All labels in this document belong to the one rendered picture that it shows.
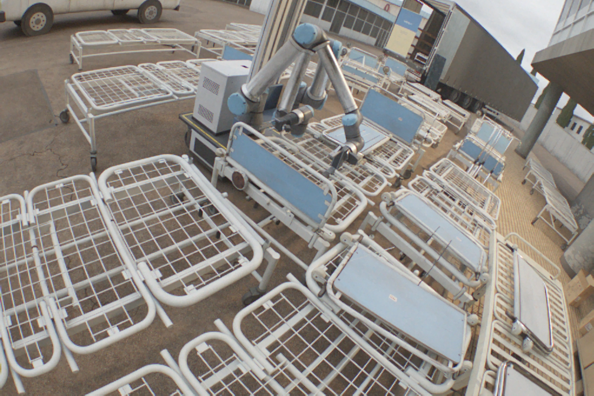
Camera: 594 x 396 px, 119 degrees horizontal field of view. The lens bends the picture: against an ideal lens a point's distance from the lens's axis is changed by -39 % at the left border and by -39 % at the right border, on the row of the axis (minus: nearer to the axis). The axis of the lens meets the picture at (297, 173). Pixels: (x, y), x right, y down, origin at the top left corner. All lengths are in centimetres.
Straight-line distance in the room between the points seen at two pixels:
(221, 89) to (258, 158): 80
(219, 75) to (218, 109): 27
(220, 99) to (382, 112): 184
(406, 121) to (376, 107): 39
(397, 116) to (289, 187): 200
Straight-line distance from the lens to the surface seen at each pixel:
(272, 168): 153
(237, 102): 178
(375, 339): 190
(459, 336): 148
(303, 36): 157
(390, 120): 326
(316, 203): 143
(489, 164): 434
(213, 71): 226
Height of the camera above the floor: 148
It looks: 32 degrees down
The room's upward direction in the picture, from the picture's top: 21 degrees clockwise
